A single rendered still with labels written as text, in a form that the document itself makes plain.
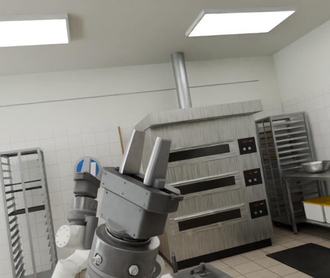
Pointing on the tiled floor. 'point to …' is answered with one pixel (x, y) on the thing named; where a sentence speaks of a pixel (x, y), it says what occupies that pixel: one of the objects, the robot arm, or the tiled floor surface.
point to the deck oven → (211, 182)
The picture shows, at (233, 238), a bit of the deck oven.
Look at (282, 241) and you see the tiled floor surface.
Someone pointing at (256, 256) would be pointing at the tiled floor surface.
